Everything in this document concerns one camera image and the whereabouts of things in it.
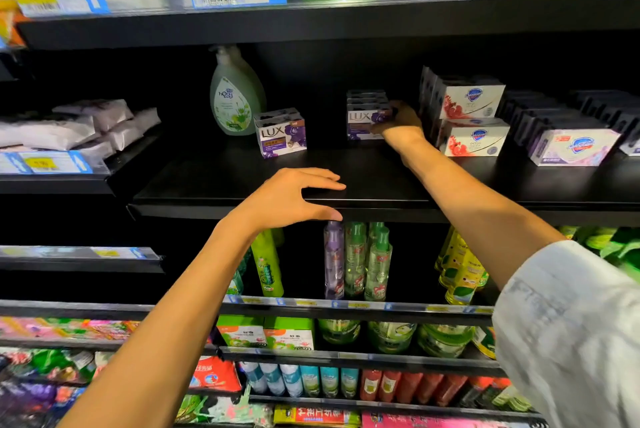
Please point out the person's right hand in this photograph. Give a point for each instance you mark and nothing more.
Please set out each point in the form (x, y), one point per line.
(405, 130)

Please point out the person's left hand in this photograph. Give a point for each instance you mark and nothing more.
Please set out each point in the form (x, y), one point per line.
(285, 202)

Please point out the purple white soap box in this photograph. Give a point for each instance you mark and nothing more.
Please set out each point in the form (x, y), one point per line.
(282, 134)
(362, 124)

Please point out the pale green pump soap bottle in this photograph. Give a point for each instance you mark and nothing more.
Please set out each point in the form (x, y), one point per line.
(237, 92)

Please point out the black store shelf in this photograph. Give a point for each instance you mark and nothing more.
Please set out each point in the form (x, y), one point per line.
(50, 182)
(560, 188)

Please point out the person's left forearm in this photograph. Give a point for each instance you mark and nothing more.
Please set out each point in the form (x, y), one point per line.
(160, 328)

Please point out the person's right forearm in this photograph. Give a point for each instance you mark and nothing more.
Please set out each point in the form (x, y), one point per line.
(480, 208)

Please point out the strip of shelf price tags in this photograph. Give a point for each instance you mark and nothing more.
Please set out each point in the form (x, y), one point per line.
(45, 161)

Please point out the row of white red soap boxes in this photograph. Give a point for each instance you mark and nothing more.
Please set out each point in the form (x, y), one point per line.
(470, 117)

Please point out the green white box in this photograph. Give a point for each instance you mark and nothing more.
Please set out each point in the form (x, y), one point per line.
(242, 335)
(290, 337)

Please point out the green lidded wipe tub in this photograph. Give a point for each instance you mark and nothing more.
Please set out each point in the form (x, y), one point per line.
(392, 337)
(445, 340)
(340, 331)

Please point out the row of white pink soap boxes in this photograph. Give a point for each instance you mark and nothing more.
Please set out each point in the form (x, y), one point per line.
(575, 137)

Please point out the red snack packet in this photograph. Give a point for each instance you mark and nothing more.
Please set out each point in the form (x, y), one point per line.
(218, 375)

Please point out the yellow red packets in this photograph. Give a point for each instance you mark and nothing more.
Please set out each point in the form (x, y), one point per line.
(315, 416)

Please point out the pile of white wipe packets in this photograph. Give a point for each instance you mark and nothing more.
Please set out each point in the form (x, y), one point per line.
(70, 127)

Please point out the long pink packet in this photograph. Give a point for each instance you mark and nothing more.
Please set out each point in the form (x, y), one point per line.
(430, 421)

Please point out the stack of air freshener tubs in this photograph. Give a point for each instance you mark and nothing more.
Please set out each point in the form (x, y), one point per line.
(8, 2)

